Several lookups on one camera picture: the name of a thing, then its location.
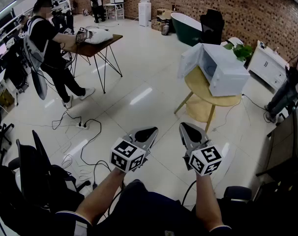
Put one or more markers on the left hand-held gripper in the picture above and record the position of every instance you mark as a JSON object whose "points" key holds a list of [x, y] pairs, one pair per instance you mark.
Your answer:
{"points": [[127, 156]]}

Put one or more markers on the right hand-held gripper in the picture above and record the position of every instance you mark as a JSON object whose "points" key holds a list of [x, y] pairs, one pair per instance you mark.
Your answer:
{"points": [[205, 160]]}

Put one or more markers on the white microwave door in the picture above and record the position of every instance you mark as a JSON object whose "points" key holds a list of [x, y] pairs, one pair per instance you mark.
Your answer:
{"points": [[189, 60]]}

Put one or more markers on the person's right forearm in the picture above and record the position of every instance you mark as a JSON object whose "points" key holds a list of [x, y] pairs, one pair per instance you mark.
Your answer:
{"points": [[206, 200]]}

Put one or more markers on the person's left forearm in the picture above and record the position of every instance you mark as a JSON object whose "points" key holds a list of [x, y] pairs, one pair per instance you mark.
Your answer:
{"points": [[102, 195]]}

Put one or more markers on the white microwave body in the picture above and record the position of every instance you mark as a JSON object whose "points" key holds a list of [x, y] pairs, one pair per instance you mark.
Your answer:
{"points": [[227, 77]]}

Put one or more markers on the round wooden side table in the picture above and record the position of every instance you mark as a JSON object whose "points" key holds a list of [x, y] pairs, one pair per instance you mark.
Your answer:
{"points": [[200, 87]]}

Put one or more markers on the white power strip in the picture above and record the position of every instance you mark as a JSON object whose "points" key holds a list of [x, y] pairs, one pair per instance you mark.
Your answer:
{"points": [[81, 125]]}

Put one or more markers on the black office chair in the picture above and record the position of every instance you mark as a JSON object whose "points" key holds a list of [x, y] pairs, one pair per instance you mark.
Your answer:
{"points": [[1, 136], [40, 171], [240, 193]]}

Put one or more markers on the person's dark clothing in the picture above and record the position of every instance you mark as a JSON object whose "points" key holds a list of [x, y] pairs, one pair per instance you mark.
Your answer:
{"points": [[149, 213]]}

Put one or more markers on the dark desk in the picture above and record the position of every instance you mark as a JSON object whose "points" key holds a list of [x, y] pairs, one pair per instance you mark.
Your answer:
{"points": [[284, 146]]}

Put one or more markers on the green potted plant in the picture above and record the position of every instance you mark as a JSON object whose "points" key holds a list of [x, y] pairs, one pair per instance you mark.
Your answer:
{"points": [[242, 51]]}

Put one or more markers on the white cabinet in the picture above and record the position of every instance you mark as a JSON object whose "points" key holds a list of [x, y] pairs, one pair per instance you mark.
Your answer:
{"points": [[267, 66]]}

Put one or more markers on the dark green bathtub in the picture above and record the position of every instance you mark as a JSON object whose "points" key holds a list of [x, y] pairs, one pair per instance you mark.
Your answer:
{"points": [[186, 28]]}

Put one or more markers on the small metal bin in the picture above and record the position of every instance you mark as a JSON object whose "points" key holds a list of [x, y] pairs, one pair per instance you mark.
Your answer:
{"points": [[165, 29]]}

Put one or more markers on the white pillow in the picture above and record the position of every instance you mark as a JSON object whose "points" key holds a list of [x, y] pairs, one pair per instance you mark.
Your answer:
{"points": [[99, 35]]}

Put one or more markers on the black high-back chair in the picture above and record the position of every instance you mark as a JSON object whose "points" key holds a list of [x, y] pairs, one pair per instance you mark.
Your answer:
{"points": [[213, 26]]}

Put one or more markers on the white water dispenser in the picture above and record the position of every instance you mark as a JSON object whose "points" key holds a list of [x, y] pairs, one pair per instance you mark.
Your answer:
{"points": [[144, 13]]}

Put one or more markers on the cardboard box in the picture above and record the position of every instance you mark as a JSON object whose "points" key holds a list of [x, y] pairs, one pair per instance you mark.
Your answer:
{"points": [[163, 15]]}

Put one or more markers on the small white table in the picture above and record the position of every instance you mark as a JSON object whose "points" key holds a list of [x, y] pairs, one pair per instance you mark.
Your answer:
{"points": [[114, 8]]}

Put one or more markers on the grey backpack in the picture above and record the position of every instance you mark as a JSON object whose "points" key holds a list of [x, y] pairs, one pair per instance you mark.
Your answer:
{"points": [[34, 48]]}

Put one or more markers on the white shelf rack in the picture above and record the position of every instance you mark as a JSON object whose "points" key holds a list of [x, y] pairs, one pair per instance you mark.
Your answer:
{"points": [[61, 0]]}

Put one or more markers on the white workbench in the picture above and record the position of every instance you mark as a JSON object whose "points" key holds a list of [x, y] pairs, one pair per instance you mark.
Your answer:
{"points": [[1, 53]]}

